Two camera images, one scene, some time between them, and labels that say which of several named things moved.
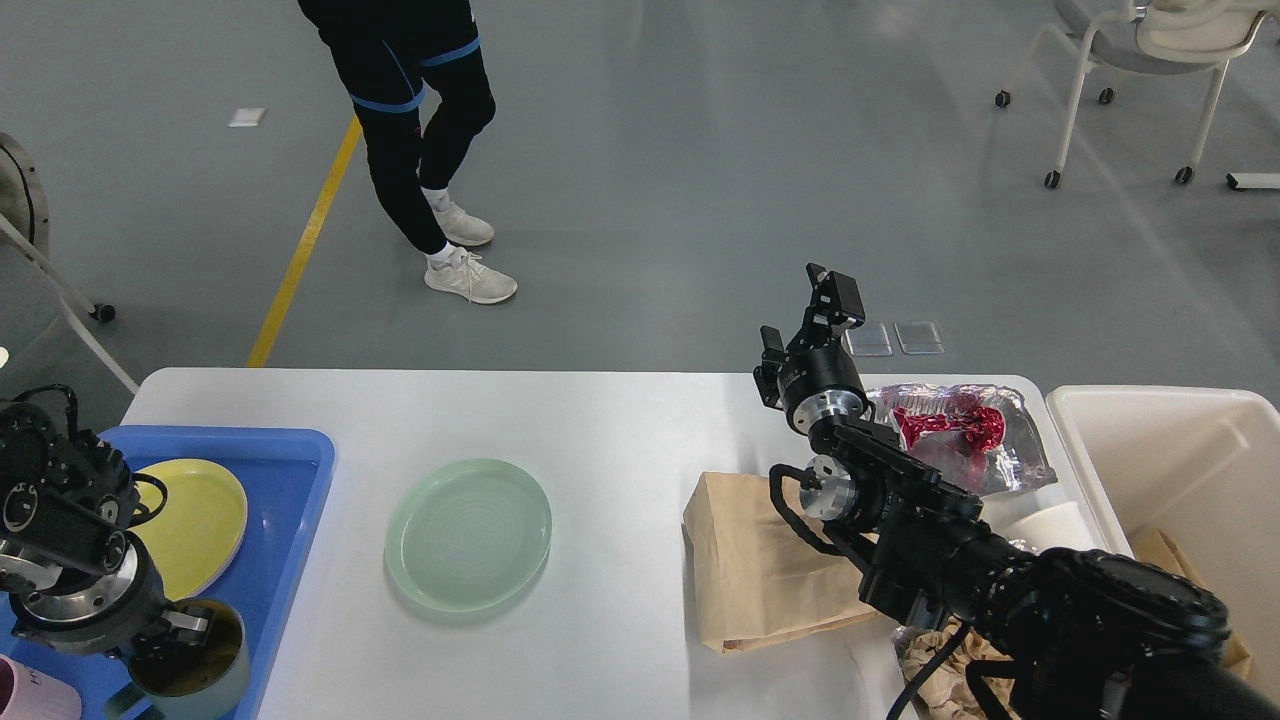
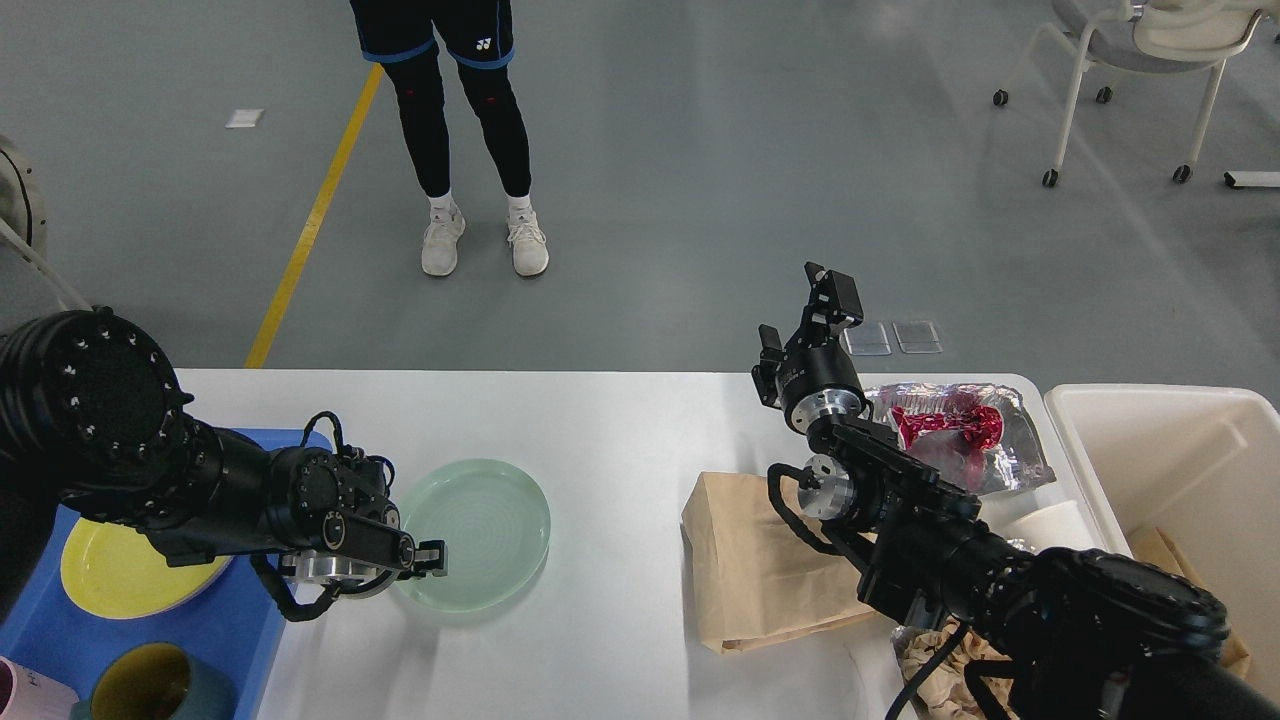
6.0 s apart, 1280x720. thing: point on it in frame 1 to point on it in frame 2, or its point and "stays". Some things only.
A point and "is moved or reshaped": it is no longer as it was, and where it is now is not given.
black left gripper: (93, 614) to (358, 541)
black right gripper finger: (836, 302) stays
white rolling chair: (1154, 38) stays
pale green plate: (467, 534) stays
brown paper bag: (752, 577) stays
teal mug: (204, 682) is moved or reshaped
